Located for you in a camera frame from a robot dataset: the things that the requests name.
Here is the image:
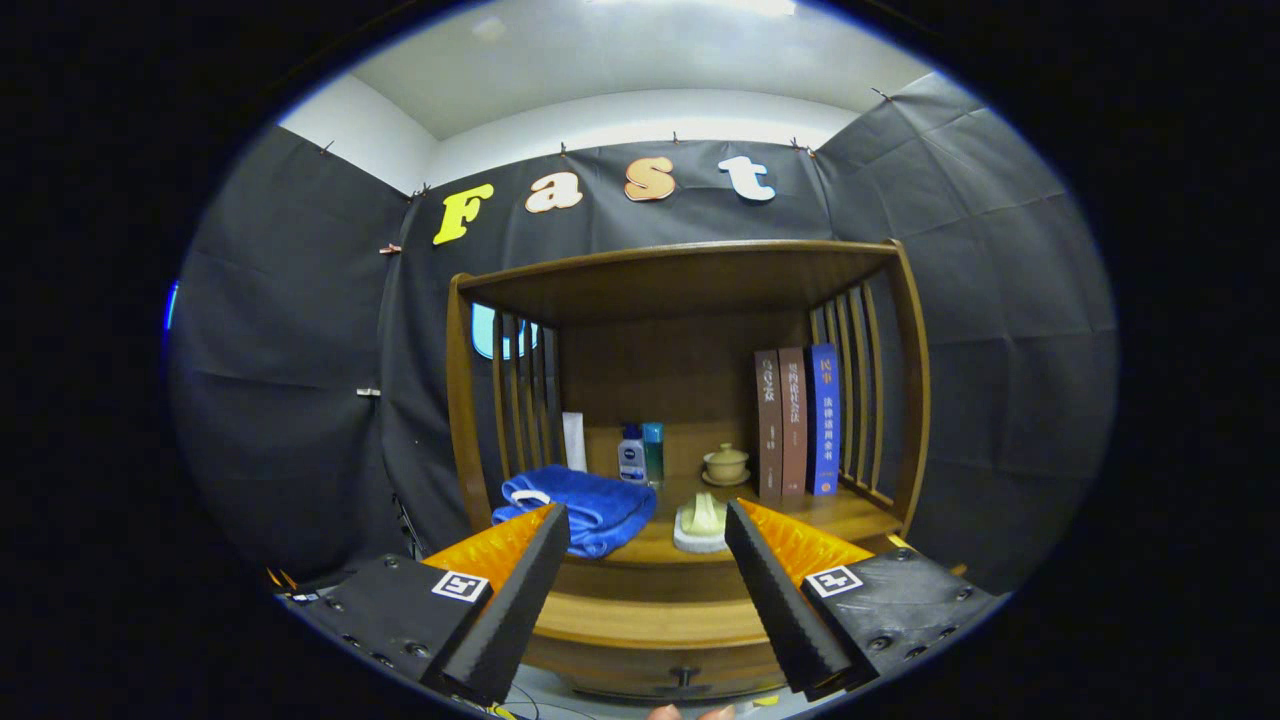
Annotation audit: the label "brown wooden cabinet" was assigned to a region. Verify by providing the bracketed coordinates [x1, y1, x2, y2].
[445, 240, 933, 701]

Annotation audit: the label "dark brown book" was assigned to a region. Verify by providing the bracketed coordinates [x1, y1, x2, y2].
[754, 350, 784, 504]

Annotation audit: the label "thin floor cables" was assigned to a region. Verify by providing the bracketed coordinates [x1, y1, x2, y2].
[490, 685, 543, 720]

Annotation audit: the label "white bottle with blue cap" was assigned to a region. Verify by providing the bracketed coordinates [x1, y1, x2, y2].
[617, 423, 647, 485]

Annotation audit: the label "black backdrop cloth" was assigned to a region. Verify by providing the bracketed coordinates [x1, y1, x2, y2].
[168, 70, 1118, 601]

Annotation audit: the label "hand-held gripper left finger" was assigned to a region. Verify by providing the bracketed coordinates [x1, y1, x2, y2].
[285, 503, 572, 707]

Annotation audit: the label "blue folded towel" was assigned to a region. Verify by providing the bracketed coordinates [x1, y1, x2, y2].
[491, 464, 658, 559]

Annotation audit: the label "reddish brown book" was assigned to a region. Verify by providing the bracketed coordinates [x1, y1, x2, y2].
[778, 347, 809, 499]

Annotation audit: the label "wooden countertop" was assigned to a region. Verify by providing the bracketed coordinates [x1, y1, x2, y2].
[500, 475, 906, 566]

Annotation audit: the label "dark floor equipment with wires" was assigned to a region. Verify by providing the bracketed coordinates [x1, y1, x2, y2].
[265, 565, 323, 603]

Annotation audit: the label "pale green brush white base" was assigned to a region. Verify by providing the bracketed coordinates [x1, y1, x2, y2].
[673, 491, 731, 554]

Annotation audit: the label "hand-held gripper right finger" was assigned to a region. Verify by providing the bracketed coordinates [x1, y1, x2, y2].
[724, 499, 1006, 701]

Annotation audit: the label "wooden drawer with black knob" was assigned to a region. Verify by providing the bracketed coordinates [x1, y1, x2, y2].
[520, 535, 969, 701]

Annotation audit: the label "beige lidded teacup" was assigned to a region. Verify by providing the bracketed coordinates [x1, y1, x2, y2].
[701, 443, 751, 488]

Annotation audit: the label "blue book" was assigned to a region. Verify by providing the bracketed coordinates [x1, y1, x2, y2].
[805, 343, 841, 497]

